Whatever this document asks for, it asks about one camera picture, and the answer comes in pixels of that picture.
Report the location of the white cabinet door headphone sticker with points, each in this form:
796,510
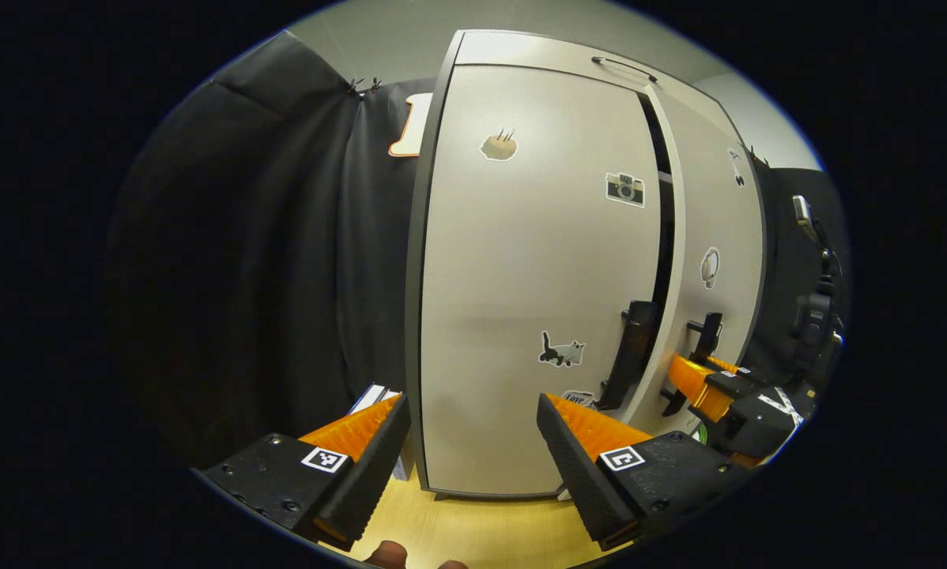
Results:
718,205

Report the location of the green striped ball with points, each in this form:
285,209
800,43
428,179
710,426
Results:
699,432

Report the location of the white cabinet door camera sticker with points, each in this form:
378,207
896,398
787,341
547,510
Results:
521,253

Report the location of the white double-door shoe cabinet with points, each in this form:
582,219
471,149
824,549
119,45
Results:
430,237

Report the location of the white cabinet top flap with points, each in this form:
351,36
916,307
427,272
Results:
537,51

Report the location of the black backdrop cloth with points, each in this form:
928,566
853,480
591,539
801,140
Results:
268,237

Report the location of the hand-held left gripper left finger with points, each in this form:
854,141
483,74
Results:
363,482

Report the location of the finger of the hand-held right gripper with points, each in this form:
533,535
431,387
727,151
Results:
725,365
691,386

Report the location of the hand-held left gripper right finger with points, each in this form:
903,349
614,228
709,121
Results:
576,474

